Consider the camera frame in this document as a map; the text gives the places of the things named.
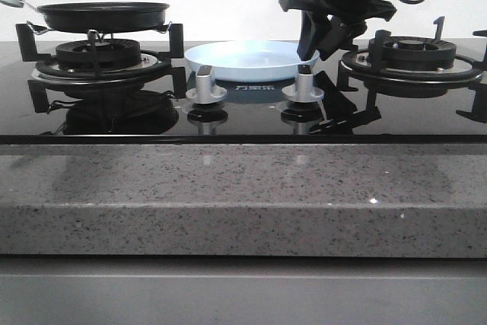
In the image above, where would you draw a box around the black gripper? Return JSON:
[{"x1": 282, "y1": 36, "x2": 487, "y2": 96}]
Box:
[{"x1": 279, "y1": 0, "x2": 396, "y2": 61}]

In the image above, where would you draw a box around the light blue plate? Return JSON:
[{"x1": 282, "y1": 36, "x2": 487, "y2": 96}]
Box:
[{"x1": 185, "y1": 40, "x2": 319, "y2": 82}]

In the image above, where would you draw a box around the black frying pan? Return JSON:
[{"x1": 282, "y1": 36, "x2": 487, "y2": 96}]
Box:
[{"x1": 0, "y1": 0, "x2": 170, "y2": 33}]

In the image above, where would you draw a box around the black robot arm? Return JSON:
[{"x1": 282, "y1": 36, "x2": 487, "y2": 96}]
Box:
[{"x1": 279, "y1": 0, "x2": 396, "y2": 61}]

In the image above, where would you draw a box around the silver stove knob right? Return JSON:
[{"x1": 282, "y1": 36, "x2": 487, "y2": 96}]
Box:
[{"x1": 282, "y1": 65, "x2": 324, "y2": 103}]

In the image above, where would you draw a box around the silver stove knob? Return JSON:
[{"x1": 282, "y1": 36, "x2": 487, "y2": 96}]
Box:
[
  {"x1": 282, "y1": 65, "x2": 324, "y2": 103},
  {"x1": 186, "y1": 65, "x2": 228, "y2": 104}
]

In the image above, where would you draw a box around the right-side burner with pan support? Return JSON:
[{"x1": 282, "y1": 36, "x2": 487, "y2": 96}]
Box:
[{"x1": 336, "y1": 16, "x2": 486, "y2": 91}]

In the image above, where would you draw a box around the black glass gas cooktop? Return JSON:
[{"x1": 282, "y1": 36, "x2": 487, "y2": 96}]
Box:
[{"x1": 1, "y1": 53, "x2": 486, "y2": 145}]

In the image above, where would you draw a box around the silver stove knob left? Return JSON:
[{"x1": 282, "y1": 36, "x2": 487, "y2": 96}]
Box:
[{"x1": 186, "y1": 65, "x2": 228, "y2": 104}]

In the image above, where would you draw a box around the left-side burner with pan support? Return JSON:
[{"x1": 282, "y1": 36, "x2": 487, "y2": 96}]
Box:
[{"x1": 16, "y1": 22, "x2": 184, "y2": 89}]

